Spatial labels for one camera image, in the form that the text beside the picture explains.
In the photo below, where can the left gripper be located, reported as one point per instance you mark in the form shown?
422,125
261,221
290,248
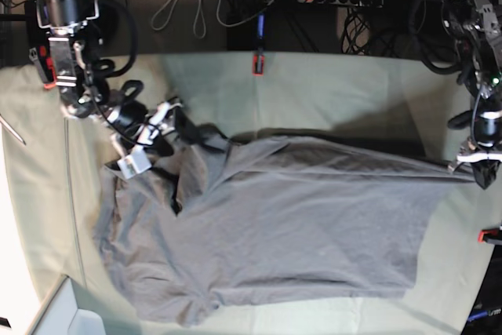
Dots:
486,132

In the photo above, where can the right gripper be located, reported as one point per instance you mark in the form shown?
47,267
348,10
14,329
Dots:
136,128

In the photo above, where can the grey t-shirt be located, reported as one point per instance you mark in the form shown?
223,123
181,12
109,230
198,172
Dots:
296,213

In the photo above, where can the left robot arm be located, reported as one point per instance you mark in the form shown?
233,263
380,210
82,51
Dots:
475,28

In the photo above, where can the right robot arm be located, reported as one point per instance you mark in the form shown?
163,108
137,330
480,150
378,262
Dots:
81,74

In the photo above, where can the red black clamp right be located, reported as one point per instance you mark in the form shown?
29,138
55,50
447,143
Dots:
490,236

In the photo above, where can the red black clamp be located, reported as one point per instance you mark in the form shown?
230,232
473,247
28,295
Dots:
490,236
40,58
258,56

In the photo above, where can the light green table cloth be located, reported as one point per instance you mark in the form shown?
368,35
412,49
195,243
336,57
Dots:
52,165

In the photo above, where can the red black clamp left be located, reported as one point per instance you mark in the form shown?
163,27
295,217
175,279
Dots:
40,58

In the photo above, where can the metal rod at left edge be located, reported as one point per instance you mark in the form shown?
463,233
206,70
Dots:
11,130

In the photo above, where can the red black clamp centre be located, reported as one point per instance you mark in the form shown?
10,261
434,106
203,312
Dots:
258,56

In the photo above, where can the white bin corner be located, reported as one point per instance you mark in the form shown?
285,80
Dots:
60,313

